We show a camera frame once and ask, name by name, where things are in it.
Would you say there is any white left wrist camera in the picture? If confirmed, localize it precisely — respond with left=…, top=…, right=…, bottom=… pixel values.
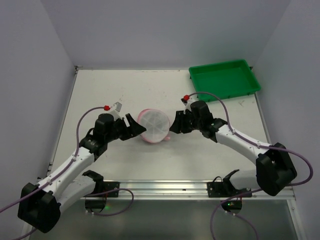
left=108, top=101, right=122, bottom=121

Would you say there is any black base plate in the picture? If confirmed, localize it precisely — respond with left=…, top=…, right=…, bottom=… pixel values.
left=82, top=170, right=120, bottom=198
left=206, top=169, right=252, bottom=198

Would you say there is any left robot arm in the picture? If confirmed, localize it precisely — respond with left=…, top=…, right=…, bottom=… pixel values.
left=17, top=113, right=146, bottom=233

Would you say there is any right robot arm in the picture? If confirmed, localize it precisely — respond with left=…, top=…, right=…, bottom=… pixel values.
left=169, top=97, right=297, bottom=197

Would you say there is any green plastic tray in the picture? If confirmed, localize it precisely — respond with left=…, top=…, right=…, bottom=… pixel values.
left=188, top=59, right=261, bottom=103

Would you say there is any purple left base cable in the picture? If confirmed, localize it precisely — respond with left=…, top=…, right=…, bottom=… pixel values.
left=84, top=188, right=136, bottom=217

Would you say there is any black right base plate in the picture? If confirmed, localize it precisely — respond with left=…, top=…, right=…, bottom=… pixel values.
left=206, top=169, right=252, bottom=198

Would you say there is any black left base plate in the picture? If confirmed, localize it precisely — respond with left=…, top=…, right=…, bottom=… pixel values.
left=82, top=170, right=120, bottom=198

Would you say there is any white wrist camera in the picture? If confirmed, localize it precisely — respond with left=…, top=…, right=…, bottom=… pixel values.
left=181, top=95, right=195, bottom=111
left=108, top=101, right=122, bottom=121

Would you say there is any white mesh laundry bag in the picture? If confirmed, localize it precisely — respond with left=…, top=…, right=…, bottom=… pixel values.
left=137, top=108, right=171, bottom=144

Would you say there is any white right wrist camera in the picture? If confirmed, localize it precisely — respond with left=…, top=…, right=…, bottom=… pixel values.
left=181, top=95, right=195, bottom=111

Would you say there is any aluminium mounting rail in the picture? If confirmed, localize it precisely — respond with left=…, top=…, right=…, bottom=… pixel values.
left=79, top=177, right=296, bottom=201

